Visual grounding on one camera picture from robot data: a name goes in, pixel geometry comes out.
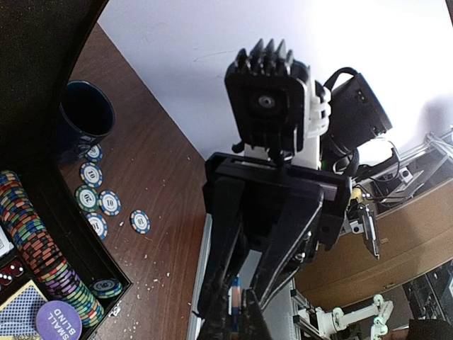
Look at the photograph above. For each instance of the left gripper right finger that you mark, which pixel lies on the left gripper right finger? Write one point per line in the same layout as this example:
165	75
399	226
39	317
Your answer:
252	323

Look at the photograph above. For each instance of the cardboard box in background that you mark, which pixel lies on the cardboard box in background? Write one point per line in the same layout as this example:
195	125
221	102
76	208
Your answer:
413	239

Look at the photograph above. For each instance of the dark blue mug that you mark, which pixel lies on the dark blue mug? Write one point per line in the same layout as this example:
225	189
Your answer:
85	117

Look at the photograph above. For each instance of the red die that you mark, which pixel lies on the red die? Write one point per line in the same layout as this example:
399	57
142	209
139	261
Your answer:
15	269
5	278

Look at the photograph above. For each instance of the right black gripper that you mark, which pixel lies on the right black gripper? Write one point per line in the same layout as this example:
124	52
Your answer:
278	205

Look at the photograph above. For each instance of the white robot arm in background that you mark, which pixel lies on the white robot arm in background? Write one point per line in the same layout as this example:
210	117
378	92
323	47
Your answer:
234	314

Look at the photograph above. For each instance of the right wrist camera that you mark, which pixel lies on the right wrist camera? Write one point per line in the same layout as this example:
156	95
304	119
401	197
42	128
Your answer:
276	103

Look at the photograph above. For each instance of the playing card deck box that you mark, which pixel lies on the playing card deck box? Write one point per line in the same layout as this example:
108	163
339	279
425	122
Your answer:
18	313

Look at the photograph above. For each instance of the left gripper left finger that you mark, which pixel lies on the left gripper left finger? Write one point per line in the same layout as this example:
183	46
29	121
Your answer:
213	309

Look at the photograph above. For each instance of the purple small blind button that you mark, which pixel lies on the purple small blind button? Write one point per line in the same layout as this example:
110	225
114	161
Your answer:
58	320

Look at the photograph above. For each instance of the right poker chip row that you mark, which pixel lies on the right poker chip row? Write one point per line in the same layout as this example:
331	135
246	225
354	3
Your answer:
41	253

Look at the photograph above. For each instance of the black poker case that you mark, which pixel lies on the black poker case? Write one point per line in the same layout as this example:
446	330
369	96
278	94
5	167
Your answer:
40	44

